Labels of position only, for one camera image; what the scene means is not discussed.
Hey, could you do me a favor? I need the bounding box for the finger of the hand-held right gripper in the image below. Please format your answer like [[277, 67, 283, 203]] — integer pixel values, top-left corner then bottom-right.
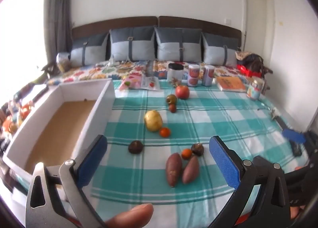
[[282, 129, 306, 144]]

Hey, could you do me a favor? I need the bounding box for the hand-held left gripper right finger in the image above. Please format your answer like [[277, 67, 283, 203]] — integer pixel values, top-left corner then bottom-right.
[[209, 136, 292, 228]]

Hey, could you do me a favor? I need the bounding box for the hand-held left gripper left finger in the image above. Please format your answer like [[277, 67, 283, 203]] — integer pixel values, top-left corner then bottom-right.
[[25, 134, 108, 228]]

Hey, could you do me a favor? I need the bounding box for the dark brown water chestnut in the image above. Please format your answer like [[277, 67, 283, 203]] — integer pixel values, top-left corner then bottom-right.
[[191, 144, 205, 156], [128, 141, 144, 154]]

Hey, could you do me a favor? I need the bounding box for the slim reddish sweet potato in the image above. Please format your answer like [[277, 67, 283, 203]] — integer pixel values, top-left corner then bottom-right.
[[182, 155, 200, 185]]

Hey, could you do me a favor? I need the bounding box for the large reddish sweet potato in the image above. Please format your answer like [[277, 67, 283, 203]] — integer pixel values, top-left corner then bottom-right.
[[166, 153, 182, 188]]

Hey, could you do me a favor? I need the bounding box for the white cardboard box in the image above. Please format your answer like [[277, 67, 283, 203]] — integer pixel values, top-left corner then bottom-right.
[[2, 78, 117, 194]]

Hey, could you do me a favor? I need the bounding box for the yellow pear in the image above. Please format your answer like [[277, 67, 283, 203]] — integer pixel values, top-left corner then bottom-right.
[[144, 110, 163, 132]]

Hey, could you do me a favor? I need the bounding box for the red apple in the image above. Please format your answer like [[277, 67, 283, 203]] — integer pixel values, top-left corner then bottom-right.
[[175, 85, 190, 100]]

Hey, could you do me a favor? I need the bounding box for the person's right hand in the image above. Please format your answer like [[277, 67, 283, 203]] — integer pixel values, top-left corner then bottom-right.
[[289, 206, 305, 220]]

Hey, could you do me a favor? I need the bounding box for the person's left hand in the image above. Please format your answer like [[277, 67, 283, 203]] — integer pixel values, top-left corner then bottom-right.
[[104, 203, 154, 228]]

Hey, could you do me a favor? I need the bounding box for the teal checked blanket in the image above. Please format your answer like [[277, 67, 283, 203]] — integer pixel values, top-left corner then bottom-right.
[[89, 79, 311, 228]]

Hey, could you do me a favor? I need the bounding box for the colourful carton at right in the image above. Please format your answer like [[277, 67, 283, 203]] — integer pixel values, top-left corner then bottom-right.
[[247, 78, 265, 100]]

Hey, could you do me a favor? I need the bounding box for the orange book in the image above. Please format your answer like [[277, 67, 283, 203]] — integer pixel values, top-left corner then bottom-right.
[[216, 76, 246, 93]]

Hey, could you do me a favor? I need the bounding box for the red cloth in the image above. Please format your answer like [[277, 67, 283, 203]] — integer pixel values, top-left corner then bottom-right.
[[236, 64, 264, 78]]

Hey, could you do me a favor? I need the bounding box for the dark bag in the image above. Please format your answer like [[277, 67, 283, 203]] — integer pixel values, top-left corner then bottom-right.
[[242, 53, 274, 77]]

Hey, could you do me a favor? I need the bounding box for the printed drink can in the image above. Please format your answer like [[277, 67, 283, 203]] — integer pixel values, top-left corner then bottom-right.
[[187, 64, 200, 87], [201, 65, 215, 87]]

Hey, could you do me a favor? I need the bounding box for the floral bedsheet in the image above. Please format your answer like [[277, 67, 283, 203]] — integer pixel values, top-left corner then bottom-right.
[[47, 59, 251, 87]]

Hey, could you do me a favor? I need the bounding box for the pink snack packet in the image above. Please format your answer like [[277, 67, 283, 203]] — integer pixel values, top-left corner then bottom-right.
[[119, 73, 146, 91]]

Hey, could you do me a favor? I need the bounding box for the white snack packet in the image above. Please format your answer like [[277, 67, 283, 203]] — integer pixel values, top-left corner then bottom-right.
[[141, 75, 160, 91]]

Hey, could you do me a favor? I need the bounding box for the beige patterned cloth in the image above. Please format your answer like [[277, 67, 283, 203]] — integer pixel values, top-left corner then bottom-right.
[[235, 50, 254, 61]]

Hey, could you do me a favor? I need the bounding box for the clear jar with black lid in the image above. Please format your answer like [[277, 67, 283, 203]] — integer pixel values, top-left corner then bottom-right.
[[167, 63, 184, 82]]

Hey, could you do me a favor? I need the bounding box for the clear plastic snack bag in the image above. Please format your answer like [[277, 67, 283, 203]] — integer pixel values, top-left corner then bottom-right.
[[57, 51, 71, 72]]

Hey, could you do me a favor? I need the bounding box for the grey two-tone pillow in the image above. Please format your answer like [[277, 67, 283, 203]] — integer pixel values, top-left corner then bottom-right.
[[109, 26, 157, 61], [154, 27, 202, 62], [70, 33, 110, 67], [202, 32, 240, 67]]

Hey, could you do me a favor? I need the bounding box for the white door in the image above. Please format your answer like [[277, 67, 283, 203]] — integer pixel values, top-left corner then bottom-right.
[[245, 0, 274, 52]]

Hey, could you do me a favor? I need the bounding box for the grey curtain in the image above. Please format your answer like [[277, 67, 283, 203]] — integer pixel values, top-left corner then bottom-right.
[[45, 0, 74, 69]]

